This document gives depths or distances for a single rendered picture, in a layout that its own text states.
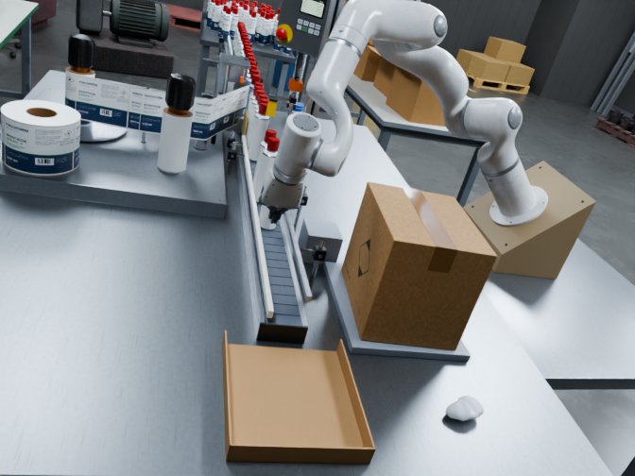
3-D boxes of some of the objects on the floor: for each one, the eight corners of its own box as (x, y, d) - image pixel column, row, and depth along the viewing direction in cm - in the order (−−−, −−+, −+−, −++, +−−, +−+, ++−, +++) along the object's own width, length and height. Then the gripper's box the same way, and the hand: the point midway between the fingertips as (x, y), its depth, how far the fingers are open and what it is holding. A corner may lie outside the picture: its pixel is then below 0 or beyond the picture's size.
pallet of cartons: (505, 81, 1064) (520, 42, 1030) (533, 98, 982) (551, 56, 949) (443, 70, 1022) (457, 27, 989) (469, 85, 941) (485, 41, 907)
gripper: (259, 177, 136) (245, 227, 149) (319, 186, 140) (300, 233, 153) (259, 156, 141) (245, 206, 154) (317, 164, 144) (299, 212, 158)
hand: (274, 214), depth 152 cm, fingers closed
